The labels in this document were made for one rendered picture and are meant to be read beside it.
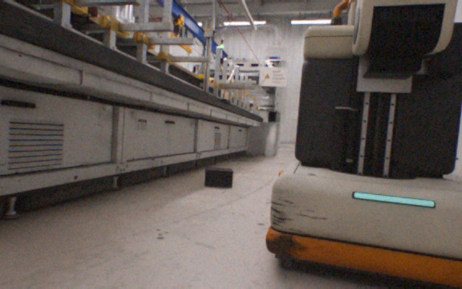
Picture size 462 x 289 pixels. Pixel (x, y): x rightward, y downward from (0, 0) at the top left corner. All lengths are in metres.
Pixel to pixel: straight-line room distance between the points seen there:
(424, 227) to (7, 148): 1.39
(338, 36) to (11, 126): 1.26
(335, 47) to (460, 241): 0.72
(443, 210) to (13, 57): 1.24
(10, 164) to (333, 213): 1.17
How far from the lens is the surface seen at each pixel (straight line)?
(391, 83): 1.10
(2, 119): 1.38
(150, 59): 1.95
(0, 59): 1.10
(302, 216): 0.85
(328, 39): 1.21
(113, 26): 1.44
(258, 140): 5.60
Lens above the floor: 0.39
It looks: 3 degrees down
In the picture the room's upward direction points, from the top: 4 degrees clockwise
